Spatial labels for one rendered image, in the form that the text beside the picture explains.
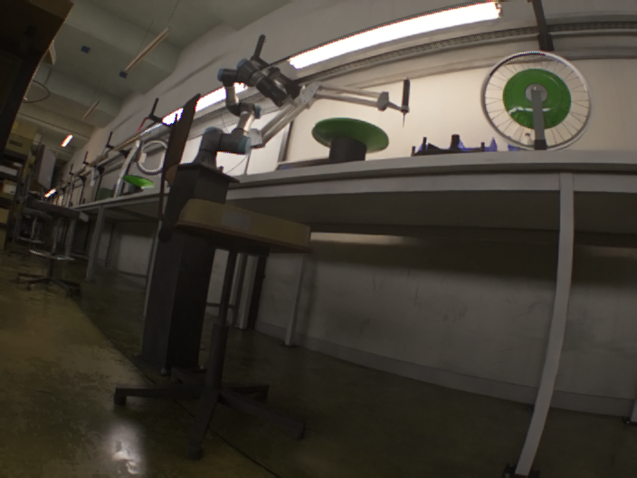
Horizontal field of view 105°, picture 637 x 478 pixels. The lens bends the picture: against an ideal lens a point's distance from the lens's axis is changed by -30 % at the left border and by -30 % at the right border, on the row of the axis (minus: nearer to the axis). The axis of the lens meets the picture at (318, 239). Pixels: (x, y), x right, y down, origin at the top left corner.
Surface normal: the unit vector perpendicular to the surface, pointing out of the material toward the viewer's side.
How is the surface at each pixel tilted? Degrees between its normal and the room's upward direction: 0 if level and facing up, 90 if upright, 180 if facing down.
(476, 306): 90
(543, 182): 90
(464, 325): 90
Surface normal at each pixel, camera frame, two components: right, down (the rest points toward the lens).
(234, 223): 0.47, -0.04
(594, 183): -0.61, -0.20
